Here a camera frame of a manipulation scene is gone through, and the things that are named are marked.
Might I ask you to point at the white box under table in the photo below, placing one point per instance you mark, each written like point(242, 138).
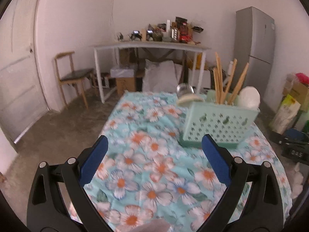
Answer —
point(193, 79)

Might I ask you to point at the white rice paddle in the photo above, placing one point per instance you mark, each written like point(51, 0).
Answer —
point(249, 98)

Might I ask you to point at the rice bag white green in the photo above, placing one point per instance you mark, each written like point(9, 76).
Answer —
point(286, 113)

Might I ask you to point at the cream plastic soup ladle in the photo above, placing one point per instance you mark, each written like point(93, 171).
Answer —
point(188, 99)

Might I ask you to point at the wooden chopstick lone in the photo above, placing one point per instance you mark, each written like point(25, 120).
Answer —
point(220, 78)

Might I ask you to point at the mint green utensil holder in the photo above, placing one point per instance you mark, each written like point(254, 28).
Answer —
point(226, 124)

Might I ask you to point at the silver refrigerator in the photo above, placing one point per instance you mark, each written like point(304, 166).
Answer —
point(255, 45)

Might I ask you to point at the cardboard box right side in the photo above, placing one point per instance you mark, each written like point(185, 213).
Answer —
point(298, 91)

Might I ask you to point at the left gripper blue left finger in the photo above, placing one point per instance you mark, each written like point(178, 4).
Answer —
point(46, 209)

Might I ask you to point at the white wooden side table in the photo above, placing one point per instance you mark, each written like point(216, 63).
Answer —
point(196, 49)

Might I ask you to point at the floral blue tablecloth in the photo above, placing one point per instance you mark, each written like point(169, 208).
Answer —
point(147, 174)

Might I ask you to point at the metal spoon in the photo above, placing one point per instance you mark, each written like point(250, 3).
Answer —
point(183, 89)

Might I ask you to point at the right white gloved hand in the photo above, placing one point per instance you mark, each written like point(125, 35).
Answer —
point(296, 181)

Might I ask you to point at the yellow plastic bag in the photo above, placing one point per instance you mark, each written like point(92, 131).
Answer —
point(199, 61)

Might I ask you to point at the white panel door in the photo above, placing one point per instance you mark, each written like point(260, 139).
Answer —
point(22, 99)

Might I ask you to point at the wooden chair dark seat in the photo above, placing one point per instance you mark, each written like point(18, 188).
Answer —
point(74, 78)

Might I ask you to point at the white sack under table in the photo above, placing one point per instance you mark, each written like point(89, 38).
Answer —
point(161, 76)

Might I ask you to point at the cardboard box under table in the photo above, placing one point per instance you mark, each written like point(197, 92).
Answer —
point(125, 84)

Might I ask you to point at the red cola bottles pack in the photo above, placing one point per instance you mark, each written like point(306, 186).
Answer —
point(184, 34)

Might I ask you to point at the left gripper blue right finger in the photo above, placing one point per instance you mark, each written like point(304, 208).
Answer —
point(263, 210)

